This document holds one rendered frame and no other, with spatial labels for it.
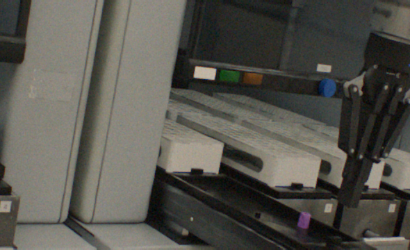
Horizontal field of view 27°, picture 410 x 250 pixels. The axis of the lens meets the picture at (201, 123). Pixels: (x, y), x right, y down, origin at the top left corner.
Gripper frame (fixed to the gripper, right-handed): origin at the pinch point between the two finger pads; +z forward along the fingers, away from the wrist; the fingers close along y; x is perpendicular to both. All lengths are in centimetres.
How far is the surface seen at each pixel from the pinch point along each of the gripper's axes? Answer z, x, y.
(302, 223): 7.7, -2.5, 4.5
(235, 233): 9.9, -2.8, 14.9
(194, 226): 12.9, -11.7, 15.7
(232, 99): 8, -74, -26
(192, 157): 6.5, -24.2, 11.2
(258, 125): 5.3, -45.0, -14.0
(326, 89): -7.8, -22.4, -9.2
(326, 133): 5, -43, -29
